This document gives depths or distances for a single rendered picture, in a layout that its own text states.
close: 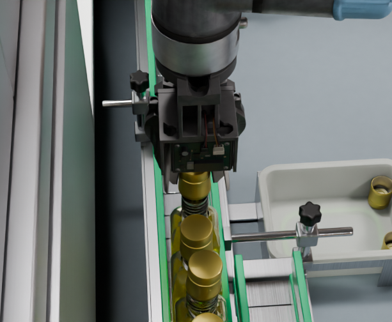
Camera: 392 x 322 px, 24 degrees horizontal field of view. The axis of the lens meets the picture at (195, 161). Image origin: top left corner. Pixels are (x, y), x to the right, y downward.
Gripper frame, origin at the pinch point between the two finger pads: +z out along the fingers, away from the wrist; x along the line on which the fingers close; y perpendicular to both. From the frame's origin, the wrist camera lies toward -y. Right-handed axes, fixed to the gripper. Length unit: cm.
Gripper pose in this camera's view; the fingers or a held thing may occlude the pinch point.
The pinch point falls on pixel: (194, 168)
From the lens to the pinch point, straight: 97.8
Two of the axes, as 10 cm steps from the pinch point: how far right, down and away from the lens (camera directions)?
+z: 0.0, 6.1, 7.9
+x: 10.0, -0.4, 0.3
